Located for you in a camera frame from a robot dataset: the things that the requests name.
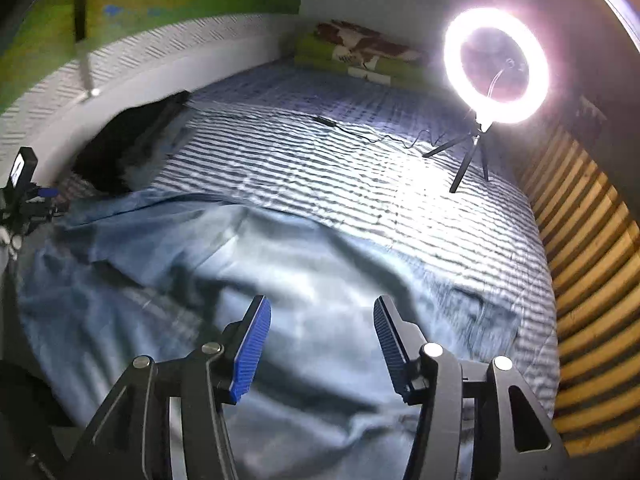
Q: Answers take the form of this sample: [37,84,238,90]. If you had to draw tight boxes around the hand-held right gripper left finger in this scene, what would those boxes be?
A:
[65,295,272,480]

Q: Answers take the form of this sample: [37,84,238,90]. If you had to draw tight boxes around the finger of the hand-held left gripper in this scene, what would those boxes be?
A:
[22,185,68,223]

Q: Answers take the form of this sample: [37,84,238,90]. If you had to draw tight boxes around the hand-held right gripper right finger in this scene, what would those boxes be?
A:
[373,295,571,480]

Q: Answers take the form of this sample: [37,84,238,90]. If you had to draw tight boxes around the blue denim pants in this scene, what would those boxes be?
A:
[15,192,521,480]

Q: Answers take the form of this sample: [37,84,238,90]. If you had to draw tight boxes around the black folded clothes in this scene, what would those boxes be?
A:
[72,91,193,196]

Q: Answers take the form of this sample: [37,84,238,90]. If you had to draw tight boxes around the black white pole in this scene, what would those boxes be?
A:
[74,0,99,100]

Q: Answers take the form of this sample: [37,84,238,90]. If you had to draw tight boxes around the blue white striped blanket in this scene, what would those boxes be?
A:
[50,57,561,421]

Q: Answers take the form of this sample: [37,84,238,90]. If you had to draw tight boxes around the green patterned pillow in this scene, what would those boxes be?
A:
[292,20,436,88]

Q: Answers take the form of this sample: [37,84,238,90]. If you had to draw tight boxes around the black ring light cable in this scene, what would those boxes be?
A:
[207,112,453,151]

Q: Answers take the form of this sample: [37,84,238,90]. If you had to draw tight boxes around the wooden slatted bed rail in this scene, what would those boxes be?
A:
[515,95,640,458]

